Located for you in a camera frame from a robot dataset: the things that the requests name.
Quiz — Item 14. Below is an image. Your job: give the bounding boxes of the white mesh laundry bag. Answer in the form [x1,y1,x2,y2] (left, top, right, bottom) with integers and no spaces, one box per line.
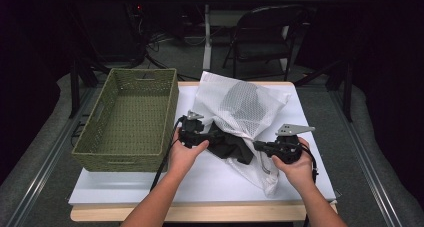
[191,70,292,198]

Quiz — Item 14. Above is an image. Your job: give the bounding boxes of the person's right hand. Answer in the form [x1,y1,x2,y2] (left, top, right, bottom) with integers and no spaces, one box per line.
[271,136,317,192]

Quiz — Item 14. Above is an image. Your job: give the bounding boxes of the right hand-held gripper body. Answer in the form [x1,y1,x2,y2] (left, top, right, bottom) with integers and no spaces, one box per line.
[266,123,316,165]

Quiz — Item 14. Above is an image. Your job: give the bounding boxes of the right hand-held gripper cable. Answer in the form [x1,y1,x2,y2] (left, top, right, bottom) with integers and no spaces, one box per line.
[299,142,318,227]

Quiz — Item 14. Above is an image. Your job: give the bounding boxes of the white board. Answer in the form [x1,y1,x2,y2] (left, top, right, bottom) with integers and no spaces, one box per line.
[68,84,338,206]

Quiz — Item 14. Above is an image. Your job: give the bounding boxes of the black metal stand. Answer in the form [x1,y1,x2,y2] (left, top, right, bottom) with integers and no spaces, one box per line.
[294,58,354,123]
[68,58,111,120]

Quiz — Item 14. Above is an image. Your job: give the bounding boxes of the metal floor rail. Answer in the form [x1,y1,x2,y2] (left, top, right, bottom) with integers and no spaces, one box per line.
[328,90,406,227]
[6,86,98,227]

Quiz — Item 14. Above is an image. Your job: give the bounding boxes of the green woven basket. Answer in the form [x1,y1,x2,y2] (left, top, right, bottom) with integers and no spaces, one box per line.
[71,67,180,173]

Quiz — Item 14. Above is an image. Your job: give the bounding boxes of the left hand-held gripper cable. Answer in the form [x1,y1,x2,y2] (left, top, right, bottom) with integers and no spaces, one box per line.
[149,116,185,192]

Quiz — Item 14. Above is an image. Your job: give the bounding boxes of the hand-held gripper cable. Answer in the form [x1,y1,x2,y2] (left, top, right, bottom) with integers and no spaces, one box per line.
[149,116,185,192]
[299,142,318,227]

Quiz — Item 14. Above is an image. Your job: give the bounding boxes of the dark cloth garment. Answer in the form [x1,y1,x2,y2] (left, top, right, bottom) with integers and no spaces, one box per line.
[199,120,255,166]

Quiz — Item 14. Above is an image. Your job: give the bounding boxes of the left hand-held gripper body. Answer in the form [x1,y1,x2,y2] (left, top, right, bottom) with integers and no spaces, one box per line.
[178,110,209,150]

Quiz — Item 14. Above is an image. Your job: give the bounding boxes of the person's left hand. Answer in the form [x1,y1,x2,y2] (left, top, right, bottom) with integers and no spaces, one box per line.
[167,128,211,179]

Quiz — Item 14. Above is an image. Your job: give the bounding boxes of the black folding chair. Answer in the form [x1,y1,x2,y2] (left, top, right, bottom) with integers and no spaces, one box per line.
[222,5,309,82]

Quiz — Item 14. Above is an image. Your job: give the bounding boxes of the bundle of floor cables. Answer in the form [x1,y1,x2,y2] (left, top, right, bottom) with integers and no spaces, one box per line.
[126,3,201,83]

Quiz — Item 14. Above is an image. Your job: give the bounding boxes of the white desk leg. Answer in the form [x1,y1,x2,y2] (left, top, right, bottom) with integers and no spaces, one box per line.
[202,4,213,73]

